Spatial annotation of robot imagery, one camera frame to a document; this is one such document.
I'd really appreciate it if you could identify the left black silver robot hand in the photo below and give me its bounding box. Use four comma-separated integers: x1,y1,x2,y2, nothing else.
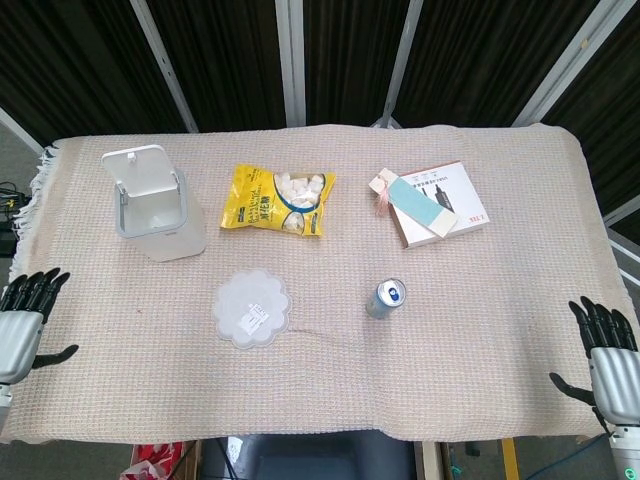
0,268,80,386

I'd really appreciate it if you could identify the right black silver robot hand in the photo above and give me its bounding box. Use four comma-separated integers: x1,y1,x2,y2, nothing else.
548,295,640,429

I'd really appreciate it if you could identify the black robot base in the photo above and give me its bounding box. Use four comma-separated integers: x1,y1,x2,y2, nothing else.
202,433,416,480

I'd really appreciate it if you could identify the grey plastic trash bin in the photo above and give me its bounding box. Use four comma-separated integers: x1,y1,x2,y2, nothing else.
101,144,207,264

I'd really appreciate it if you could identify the white plastic lid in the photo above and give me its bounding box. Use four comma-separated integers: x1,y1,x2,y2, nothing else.
101,144,182,195

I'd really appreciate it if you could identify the light blue drink can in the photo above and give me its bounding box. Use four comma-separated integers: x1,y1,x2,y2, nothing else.
366,278,407,320

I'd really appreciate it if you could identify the yellow bar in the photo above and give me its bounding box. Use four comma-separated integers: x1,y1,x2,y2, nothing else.
502,438,519,480

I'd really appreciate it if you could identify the red patterned bag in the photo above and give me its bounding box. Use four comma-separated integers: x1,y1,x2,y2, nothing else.
130,442,184,480

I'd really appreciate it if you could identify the wooden board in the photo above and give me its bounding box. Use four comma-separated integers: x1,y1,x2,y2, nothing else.
414,439,454,480

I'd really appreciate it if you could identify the clear flower-shaped plastic plate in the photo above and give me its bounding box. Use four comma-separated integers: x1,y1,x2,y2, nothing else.
213,268,291,350

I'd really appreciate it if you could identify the white book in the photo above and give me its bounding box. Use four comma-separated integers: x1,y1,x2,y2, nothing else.
389,160,489,250

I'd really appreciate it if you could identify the teal bookmark with pink tassel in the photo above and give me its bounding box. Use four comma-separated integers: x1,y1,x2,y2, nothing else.
368,168,460,239

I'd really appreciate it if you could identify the yellow marshmallow bag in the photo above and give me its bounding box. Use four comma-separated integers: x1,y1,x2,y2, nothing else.
219,163,337,240

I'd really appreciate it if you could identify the beige woven tablecloth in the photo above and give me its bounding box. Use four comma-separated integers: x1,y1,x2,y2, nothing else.
0,122,632,446

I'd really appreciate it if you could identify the blue cable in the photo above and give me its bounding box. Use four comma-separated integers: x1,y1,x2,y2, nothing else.
519,433,609,480

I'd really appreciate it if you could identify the black equipment with cables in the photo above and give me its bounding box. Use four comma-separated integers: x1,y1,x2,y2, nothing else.
0,180,27,257

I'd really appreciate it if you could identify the white metal frame post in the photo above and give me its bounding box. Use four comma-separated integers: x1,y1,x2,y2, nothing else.
275,0,307,130
130,0,200,134
0,107,45,154
510,0,640,129
602,192,640,226
372,0,425,129

